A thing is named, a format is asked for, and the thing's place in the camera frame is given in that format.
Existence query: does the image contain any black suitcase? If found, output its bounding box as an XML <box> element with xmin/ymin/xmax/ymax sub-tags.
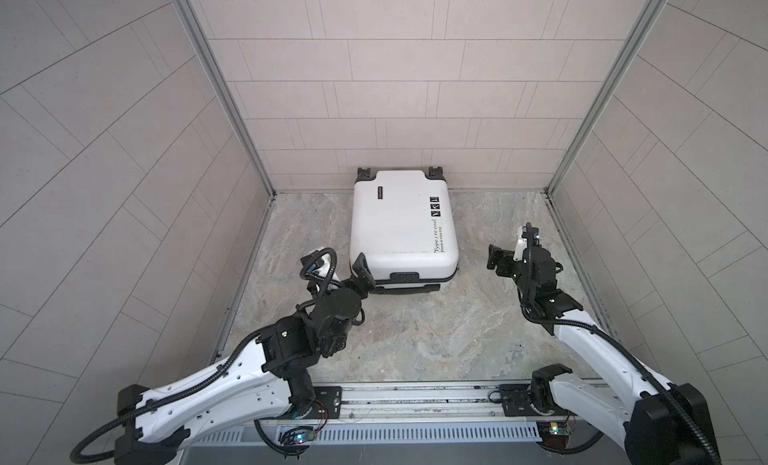
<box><xmin>350</xmin><ymin>167</ymin><xmax>459</xmax><ymax>295</ymax></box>

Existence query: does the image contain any right aluminium corner post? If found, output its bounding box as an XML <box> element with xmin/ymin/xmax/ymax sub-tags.
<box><xmin>544</xmin><ymin>0</ymin><xmax>676</xmax><ymax>195</ymax></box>

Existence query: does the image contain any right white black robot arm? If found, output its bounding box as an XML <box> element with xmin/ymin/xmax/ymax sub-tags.
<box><xmin>487</xmin><ymin>223</ymin><xmax>722</xmax><ymax>464</ymax></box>

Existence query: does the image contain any aluminium mounting rail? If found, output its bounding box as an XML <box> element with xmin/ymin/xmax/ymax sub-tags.
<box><xmin>193</xmin><ymin>380</ymin><xmax>609</xmax><ymax>445</ymax></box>

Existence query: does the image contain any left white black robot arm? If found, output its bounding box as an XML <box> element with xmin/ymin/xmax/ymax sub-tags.
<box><xmin>69</xmin><ymin>247</ymin><xmax>375</xmax><ymax>464</ymax></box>

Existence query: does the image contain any left aluminium corner post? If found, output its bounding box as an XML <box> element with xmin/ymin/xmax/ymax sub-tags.
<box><xmin>166</xmin><ymin>0</ymin><xmax>277</xmax><ymax>196</ymax></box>

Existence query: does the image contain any aluminium corner post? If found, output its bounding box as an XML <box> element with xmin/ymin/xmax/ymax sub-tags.
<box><xmin>544</xmin><ymin>0</ymin><xmax>676</xmax><ymax>195</ymax></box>
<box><xmin>166</xmin><ymin>0</ymin><xmax>277</xmax><ymax>196</ymax></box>

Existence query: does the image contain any small circuit board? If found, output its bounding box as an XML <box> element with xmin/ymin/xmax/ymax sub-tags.
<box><xmin>536</xmin><ymin>421</ymin><xmax>573</xmax><ymax>451</ymax></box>
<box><xmin>279</xmin><ymin>426</ymin><xmax>317</xmax><ymax>447</ymax></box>

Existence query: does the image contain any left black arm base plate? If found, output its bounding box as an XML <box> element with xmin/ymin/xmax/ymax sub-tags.
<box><xmin>285</xmin><ymin>386</ymin><xmax>343</xmax><ymax>420</ymax></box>

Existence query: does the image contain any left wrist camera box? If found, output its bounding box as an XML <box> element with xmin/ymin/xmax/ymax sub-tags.
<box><xmin>308</xmin><ymin>253</ymin><xmax>341</xmax><ymax>289</ymax></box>

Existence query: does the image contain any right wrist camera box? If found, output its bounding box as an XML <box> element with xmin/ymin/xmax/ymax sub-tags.
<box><xmin>513</xmin><ymin>225</ymin><xmax>531</xmax><ymax>262</ymax></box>

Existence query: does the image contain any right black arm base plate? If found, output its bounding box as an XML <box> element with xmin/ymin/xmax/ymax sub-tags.
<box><xmin>495</xmin><ymin>383</ymin><xmax>572</xmax><ymax>417</ymax></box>

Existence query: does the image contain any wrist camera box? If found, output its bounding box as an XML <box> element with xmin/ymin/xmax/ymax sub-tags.
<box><xmin>308</xmin><ymin>253</ymin><xmax>341</xmax><ymax>289</ymax></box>
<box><xmin>513</xmin><ymin>225</ymin><xmax>531</xmax><ymax>262</ymax></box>

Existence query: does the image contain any right small circuit board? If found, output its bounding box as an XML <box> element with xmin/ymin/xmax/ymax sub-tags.
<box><xmin>536</xmin><ymin>421</ymin><xmax>573</xmax><ymax>451</ymax></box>

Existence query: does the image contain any left small circuit board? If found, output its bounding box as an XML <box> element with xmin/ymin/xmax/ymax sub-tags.
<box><xmin>279</xmin><ymin>426</ymin><xmax>317</xmax><ymax>447</ymax></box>

